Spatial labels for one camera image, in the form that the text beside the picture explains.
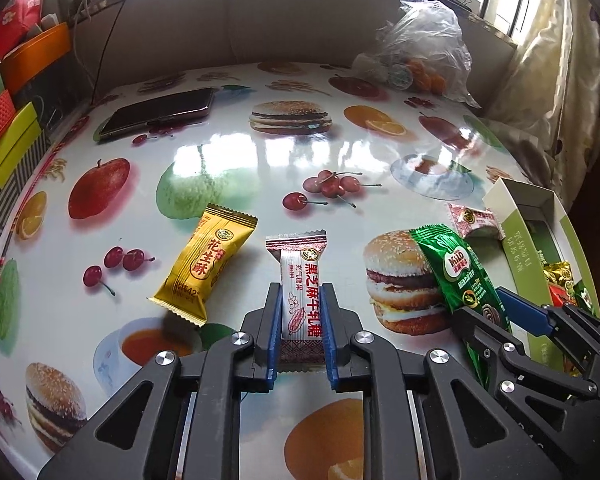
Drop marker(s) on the food printed tablecloth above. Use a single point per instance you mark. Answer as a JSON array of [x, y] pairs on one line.
[[280, 160]]

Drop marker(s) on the yellow-green box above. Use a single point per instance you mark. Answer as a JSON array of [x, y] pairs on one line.
[[15, 140]]

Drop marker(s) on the small round lidded cup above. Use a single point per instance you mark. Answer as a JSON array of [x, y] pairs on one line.
[[400, 77]]

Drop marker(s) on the yellow peanut candy packet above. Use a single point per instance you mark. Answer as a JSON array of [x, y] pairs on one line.
[[205, 265]]

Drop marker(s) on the window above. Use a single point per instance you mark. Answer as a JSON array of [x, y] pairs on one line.
[[500, 0]]

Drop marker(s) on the white maroon candy packet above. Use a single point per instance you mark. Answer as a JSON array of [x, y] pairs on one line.
[[302, 280], [472, 217]]

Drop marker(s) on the green chocolate wafer packet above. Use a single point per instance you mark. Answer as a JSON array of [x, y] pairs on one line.
[[585, 296], [455, 270]]

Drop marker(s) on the gold foil snack packet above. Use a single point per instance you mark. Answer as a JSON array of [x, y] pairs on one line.
[[556, 272]]

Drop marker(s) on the red snack bag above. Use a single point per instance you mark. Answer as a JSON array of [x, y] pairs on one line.
[[20, 5]]

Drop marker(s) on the black smartphone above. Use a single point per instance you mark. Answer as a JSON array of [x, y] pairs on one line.
[[155, 110]]

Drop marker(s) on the green cardboard box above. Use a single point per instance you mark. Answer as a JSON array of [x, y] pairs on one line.
[[512, 260]]

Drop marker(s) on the red black candy packet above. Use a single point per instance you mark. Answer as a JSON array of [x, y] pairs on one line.
[[561, 294]]

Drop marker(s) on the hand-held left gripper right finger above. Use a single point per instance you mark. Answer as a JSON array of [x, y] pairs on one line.
[[328, 330]]

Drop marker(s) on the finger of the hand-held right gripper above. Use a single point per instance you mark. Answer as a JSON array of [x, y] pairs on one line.
[[522, 310], [495, 345]]

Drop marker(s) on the clear plastic bag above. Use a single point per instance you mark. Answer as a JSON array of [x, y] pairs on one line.
[[425, 35]]

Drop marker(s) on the orange box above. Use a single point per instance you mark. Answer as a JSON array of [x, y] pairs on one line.
[[35, 55]]

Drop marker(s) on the beige curtain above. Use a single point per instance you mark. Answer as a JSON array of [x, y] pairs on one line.
[[570, 85]]

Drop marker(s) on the orange tangerines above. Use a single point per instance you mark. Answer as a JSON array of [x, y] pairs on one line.
[[425, 74]]

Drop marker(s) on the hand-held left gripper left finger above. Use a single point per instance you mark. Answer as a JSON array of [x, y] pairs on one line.
[[275, 330]]

